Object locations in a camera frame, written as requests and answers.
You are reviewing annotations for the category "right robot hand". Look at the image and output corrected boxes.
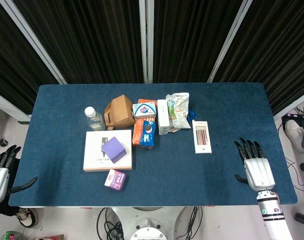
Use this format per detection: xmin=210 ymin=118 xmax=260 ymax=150
xmin=233 ymin=137 xmax=276 ymax=192

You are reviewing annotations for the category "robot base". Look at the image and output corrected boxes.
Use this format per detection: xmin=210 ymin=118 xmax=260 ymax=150
xmin=109 ymin=206 xmax=190 ymax=240

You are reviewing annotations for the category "white shoe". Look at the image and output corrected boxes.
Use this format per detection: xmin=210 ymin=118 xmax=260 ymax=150
xmin=284 ymin=119 xmax=304 ymax=153

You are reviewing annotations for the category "black white sneaker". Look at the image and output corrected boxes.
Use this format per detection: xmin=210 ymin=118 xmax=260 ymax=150
xmin=16 ymin=208 xmax=40 ymax=228

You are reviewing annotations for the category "white coloured pencil box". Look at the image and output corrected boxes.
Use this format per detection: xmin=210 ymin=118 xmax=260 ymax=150
xmin=191 ymin=119 xmax=213 ymax=155

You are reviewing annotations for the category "blue table mat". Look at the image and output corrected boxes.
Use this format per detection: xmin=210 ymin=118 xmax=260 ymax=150
xmin=8 ymin=83 xmax=298 ymax=208

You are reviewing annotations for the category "large white flat box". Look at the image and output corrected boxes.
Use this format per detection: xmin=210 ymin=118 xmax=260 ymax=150
xmin=82 ymin=129 xmax=134 ymax=173

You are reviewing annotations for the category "crumpled white green snack bag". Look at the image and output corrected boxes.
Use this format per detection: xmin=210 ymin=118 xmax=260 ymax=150
xmin=165 ymin=92 xmax=192 ymax=133

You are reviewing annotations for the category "clear plastic water bottle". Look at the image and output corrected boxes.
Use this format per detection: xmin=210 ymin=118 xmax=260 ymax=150
xmin=84 ymin=106 xmax=107 ymax=132

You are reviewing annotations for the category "white rectangular box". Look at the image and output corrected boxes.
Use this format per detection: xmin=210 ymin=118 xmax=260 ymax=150
xmin=156 ymin=99 xmax=171 ymax=136

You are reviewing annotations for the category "black curtain partition panel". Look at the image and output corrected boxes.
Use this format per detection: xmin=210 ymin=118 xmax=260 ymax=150
xmin=0 ymin=0 xmax=60 ymax=116
xmin=212 ymin=0 xmax=304 ymax=116
xmin=151 ymin=0 xmax=245 ymax=84
xmin=13 ymin=0 xmax=146 ymax=85

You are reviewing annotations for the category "purple cube box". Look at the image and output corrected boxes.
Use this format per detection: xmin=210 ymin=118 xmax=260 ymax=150
xmin=101 ymin=136 xmax=127 ymax=165

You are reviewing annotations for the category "small purple white packet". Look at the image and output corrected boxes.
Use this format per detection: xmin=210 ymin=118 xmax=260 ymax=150
xmin=103 ymin=168 xmax=127 ymax=192

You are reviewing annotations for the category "blue oreo cookie pack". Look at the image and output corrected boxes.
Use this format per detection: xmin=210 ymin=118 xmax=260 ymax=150
xmin=138 ymin=119 xmax=157 ymax=148

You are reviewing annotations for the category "orange snack package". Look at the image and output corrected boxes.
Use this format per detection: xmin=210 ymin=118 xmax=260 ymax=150
xmin=131 ymin=98 xmax=158 ymax=148

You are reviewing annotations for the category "blue white tissue pack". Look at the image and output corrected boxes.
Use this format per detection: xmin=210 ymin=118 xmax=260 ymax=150
xmin=132 ymin=102 xmax=158 ymax=120

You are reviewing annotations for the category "brown cardboard carry box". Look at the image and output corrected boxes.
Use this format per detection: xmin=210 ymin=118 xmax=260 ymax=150
xmin=103 ymin=94 xmax=136 ymax=131

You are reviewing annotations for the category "black cable bundle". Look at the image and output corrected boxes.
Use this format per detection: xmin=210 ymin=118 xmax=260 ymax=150
xmin=96 ymin=206 xmax=125 ymax=240

